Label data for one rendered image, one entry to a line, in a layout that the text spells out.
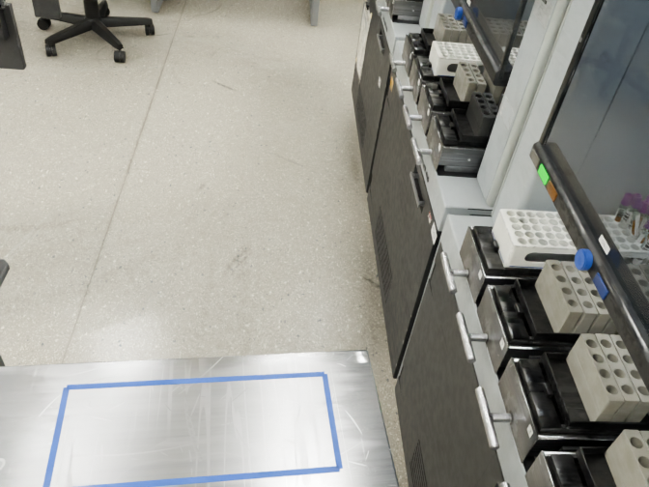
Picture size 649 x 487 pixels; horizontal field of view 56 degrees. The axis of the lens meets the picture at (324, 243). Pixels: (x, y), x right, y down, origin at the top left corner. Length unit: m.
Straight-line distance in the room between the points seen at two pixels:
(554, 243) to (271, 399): 0.57
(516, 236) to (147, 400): 0.65
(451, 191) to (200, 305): 0.99
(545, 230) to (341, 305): 1.05
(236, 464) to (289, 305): 1.29
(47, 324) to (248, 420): 1.33
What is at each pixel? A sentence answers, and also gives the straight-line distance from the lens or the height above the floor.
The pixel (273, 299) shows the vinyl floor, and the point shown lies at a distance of 2.06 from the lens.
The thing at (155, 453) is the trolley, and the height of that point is 0.82.
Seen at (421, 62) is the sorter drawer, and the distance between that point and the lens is 1.72.
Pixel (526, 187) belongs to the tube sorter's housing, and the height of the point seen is 0.89.
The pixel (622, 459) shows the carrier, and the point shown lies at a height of 0.85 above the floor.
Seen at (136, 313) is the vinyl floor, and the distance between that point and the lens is 2.04.
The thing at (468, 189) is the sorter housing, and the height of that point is 0.73.
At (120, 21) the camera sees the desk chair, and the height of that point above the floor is 0.10.
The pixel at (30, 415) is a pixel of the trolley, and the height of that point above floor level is 0.82.
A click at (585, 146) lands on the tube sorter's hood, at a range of 0.97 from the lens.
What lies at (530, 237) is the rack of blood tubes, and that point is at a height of 0.86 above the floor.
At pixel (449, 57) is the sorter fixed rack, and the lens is 1.66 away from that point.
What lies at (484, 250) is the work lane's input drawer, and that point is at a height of 0.82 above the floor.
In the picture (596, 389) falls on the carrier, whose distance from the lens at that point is 0.92.
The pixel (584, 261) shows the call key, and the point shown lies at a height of 0.99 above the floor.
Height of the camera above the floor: 1.52
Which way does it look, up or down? 42 degrees down
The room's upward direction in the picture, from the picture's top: 8 degrees clockwise
